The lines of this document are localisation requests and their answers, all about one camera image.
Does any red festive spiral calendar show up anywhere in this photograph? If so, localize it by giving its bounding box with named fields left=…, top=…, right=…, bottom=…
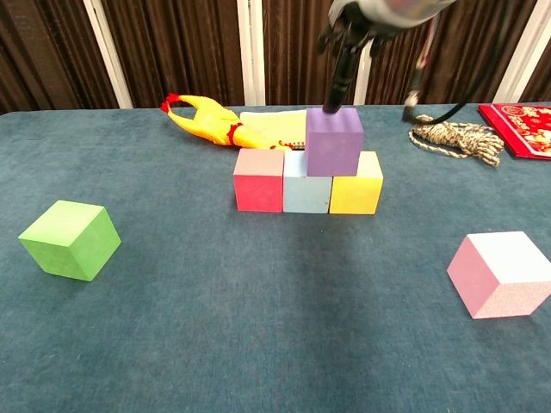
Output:
left=477, top=102, right=551, bottom=161

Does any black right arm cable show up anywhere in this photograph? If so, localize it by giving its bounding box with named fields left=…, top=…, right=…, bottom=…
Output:
left=401, top=0, right=516, bottom=126

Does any green foam cube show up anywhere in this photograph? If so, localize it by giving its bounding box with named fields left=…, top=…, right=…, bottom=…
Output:
left=17, top=199, right=122, bottom=283

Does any red foam cube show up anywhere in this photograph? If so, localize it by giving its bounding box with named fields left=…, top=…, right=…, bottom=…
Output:
left=232, top=148, right=285, bottom=213

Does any teal felt table cloth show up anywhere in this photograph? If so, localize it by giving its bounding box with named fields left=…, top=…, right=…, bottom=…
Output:
left=0, top=102, right=551, bottom=413

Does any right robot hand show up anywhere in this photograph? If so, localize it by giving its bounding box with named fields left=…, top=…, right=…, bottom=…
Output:
left=317, top=0, right=393, bottom=115

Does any yellow spiral notebook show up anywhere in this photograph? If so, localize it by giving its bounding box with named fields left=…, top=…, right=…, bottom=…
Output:
left=238, top=109, right=309, bottom=151

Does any purple foam cube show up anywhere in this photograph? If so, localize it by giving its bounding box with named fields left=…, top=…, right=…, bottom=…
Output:
left=305, top=107, right=365, bottom=177

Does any yellow foam cube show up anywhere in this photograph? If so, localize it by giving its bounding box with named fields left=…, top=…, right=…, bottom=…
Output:
left=329, top=150, right=384, bottom=215

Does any yellow rubber chicken toy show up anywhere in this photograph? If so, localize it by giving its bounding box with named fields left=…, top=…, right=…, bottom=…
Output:
left=161, top=92, right=302, bottom=152

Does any light blue foam cube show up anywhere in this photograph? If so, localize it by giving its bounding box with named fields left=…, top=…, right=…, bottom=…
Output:
left=282, top=150, right=334, bottom=215

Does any white frame post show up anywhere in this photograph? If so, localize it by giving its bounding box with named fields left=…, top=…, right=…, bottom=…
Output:
left=83, top=0, right=133, bottom=109
left=494, top=0, right=542, bottom=104
left=236, top=0, right=267, bottom=107
left=352, top=40, right=375, bottom=106

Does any coiled beige rope bundle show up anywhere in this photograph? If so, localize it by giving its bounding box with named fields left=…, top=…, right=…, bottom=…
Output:
left=407, top=114, right=505, bottom=168

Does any pink foam cube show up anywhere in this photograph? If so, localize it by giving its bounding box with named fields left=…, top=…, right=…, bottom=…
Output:
left=446, top=231, right=551, bottom=320

